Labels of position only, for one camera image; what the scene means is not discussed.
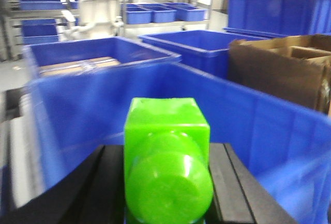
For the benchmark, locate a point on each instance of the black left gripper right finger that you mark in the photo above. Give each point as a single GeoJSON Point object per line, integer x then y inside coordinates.
{"type": "Point", "coordinates": [238, 196]}

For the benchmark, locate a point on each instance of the large blue crate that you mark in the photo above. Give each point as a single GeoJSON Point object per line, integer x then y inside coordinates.
{"type": "Point", "coordinates": [279, 18]}

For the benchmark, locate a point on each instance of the blue bin with cardboard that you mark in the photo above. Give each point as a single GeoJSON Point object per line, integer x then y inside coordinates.
{"type": "Point", "coordinates": [127, 51]}

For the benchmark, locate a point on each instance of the open brown cardboard box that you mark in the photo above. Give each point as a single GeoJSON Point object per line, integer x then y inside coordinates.
{"type": "Point", "coordinates": [293, 68]}

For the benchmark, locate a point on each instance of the white plastic chair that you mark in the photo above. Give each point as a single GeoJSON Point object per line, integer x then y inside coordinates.
{"type": "Point", "coordinates": [97, 19]}

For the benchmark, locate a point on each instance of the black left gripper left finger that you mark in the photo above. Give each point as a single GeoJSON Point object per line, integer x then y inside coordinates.
{"type": "Point", "coordinates": [92, 193]}

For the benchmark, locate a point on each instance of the near blue target bin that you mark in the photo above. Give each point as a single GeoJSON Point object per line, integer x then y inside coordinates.
{"type": "Point", "coordinates": [286, 147]}

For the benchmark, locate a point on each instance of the middle blue bin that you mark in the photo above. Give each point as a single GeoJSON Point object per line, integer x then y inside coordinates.
{"type": "Point", "coordinates": [201, 49]}

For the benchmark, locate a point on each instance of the flat cardboard in bin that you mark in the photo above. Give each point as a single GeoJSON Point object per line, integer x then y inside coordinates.
{"type": "Point", "coordinates": [78, 66]}

